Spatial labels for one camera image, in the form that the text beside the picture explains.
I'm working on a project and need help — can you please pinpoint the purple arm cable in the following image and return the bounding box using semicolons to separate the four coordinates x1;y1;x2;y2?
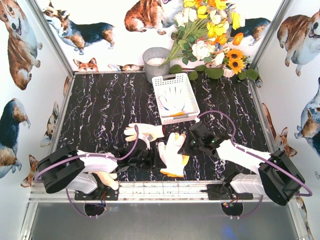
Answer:
33;124;140;219
197;110;314;219

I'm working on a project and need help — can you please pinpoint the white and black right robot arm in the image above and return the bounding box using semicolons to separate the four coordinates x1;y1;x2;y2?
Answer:
178;121;305;206

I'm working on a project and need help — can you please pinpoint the artificial flower bouquet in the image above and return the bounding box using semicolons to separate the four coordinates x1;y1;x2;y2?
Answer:
163;0;259;80

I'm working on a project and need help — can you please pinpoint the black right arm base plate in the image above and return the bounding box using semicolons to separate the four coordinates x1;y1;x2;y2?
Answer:
200;184;254;200

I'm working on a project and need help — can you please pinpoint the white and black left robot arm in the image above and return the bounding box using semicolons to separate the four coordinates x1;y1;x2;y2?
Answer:
34;143;165;194

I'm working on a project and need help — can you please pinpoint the plain white cotton glove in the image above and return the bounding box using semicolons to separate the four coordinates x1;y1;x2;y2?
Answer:
123;123;164;142

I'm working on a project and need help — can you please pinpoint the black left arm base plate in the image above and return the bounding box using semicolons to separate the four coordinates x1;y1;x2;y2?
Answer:
74;184;119;201

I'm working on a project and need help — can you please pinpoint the cream leather glove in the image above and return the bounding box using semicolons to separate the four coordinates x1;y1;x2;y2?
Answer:
91;171;119;191

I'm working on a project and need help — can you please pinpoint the blue dotted white glove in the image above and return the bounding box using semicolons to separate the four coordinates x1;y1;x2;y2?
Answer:
158;86;187;118

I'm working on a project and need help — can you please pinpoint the white plastic storage basket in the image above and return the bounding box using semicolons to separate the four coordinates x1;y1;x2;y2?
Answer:
152;72;200;125

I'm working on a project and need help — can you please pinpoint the aluminium front rail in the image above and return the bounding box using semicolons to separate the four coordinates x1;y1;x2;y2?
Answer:
28;181;300;203

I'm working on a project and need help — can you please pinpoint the grey metal bucket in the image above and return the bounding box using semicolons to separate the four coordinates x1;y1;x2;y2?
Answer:
142;47;170;83

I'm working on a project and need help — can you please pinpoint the yellow dotted glove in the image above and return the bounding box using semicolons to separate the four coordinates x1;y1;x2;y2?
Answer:
158;132;189;178

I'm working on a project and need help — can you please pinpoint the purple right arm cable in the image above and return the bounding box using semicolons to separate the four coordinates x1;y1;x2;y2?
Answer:
197;110;314;219

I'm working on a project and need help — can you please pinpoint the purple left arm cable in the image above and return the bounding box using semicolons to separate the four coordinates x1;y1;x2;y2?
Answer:
33;124;140;219

